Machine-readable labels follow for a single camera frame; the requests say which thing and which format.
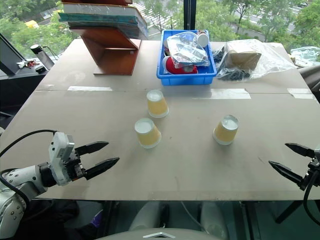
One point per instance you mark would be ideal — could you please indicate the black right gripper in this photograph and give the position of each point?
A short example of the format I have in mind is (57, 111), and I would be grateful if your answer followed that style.
(314, 172)

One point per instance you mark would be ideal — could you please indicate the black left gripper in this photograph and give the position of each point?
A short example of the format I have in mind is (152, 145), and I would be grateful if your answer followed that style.
(75, 167)

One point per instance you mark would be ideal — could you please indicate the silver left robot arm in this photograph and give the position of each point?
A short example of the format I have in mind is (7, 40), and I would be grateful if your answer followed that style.
(22, 175)

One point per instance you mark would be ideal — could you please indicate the black table leg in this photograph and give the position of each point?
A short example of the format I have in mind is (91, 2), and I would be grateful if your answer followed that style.
(290, 212)

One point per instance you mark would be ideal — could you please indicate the yellow white paper cup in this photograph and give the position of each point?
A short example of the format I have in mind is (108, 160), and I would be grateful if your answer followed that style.
(225, 134)
(157, 106)
(148, 136)

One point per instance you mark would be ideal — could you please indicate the clear tape strip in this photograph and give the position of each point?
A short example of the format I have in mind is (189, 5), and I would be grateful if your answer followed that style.
(231, 94)
(300, 93)

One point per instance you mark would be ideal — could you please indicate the dark rounded shape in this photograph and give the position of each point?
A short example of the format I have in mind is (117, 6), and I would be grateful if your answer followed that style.
(57, 220)

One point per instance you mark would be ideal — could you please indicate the white rounded shape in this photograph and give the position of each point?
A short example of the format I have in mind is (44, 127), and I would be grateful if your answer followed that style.
(215, 217)
(146, 215)

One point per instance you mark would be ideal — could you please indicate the grey chair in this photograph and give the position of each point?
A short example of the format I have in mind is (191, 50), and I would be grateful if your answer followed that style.
(312, 80)

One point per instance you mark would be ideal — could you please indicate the brown wooden stand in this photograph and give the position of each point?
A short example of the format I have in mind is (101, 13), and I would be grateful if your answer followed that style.
(117, 62)

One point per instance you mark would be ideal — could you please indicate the large clear plastic bag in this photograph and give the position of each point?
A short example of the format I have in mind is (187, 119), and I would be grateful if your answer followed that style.
(272, 58)

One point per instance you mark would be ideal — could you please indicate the bag of black parts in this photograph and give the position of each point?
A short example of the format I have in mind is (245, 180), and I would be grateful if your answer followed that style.
(233, 74)
(219, 55)

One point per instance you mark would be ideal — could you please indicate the teal plastic bag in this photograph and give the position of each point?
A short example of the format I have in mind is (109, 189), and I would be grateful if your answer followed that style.
(306, 55)

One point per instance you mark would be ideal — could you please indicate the black side desk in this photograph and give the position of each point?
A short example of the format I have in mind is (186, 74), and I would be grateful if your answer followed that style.
(17, 85)

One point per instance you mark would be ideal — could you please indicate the black bottle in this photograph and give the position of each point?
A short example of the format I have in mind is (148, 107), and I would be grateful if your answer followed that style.
(42, 57)

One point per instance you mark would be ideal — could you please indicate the brown cardboard box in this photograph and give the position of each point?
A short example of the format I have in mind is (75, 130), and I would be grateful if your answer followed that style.
(243, 60)

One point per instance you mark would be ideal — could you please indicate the bunch of keys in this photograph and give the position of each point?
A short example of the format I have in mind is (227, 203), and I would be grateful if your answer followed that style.
(26, 64)

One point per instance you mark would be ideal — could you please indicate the red round item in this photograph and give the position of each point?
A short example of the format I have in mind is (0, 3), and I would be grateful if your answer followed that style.
(172, 66)

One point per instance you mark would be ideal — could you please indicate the blue plastic bin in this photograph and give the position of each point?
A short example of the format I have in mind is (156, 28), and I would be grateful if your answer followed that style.
(186, 79)

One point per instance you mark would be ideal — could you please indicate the teal covered book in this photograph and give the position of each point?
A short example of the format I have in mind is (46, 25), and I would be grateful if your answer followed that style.
(105, 21)

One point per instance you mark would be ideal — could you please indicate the clear bag of small items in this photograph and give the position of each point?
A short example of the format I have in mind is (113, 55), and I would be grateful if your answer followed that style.
(186, 50)

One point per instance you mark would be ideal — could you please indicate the thick white-paged book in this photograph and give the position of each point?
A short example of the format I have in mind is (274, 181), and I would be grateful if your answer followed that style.
(100, 10)

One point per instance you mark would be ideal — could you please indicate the white round jar lid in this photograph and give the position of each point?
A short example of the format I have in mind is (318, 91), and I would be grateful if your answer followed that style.
(203, 40)

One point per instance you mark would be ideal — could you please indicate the dark red book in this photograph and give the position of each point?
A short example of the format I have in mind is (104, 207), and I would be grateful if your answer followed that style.
(95, 1)

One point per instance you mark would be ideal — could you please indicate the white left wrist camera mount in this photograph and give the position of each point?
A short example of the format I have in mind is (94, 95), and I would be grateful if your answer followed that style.
(58, 152)

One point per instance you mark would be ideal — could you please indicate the black window frame post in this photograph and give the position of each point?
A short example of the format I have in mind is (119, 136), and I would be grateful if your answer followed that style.
(189, 13)

